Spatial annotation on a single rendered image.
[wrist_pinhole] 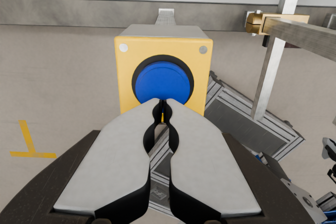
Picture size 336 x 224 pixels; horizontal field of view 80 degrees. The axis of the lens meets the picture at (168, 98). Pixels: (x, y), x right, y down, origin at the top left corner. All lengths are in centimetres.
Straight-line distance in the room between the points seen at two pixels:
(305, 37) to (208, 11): 33
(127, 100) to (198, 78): 6
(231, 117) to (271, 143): 39
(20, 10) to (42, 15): 6
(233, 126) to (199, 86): 134
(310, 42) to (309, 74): 136
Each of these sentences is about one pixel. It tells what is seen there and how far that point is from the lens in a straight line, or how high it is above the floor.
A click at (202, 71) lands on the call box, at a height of 122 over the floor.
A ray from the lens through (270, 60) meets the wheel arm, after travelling 63.
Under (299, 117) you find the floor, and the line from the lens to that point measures 194.
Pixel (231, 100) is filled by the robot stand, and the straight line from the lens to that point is 135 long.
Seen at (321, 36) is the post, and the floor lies 104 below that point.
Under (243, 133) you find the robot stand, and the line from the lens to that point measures 155.
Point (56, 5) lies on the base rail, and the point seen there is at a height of 70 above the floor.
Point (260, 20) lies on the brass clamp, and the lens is 58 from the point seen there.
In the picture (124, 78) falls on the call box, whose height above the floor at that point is 122.
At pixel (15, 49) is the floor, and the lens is 174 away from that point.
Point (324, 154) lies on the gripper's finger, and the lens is 86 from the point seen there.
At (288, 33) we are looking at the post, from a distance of 48.
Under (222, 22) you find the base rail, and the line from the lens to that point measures 69.
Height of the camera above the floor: 136
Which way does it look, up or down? 63 degrees down
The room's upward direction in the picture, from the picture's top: 180 degrees clockwise
